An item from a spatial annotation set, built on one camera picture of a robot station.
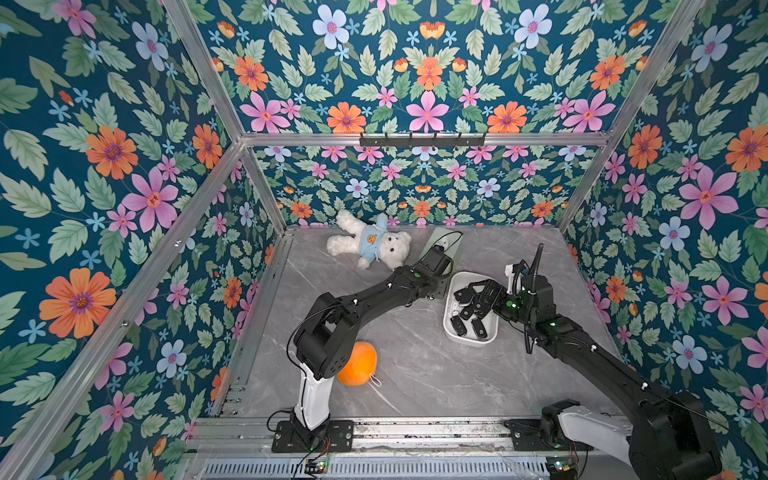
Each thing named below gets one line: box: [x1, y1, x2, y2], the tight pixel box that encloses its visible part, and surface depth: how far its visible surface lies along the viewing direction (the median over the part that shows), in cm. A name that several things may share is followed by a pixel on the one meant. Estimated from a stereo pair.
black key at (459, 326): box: [450, 315, 468, 337], surface depth 93 cm
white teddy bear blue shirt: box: [326, 210, 412, 271], surface depth 107 cm
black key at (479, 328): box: [471, 318, 488, 340], surface depth 92 cm
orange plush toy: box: [337, 341, 377, 387], surface depth 80 cm
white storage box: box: [443, 271, 499, 347], surface depth 95 cm
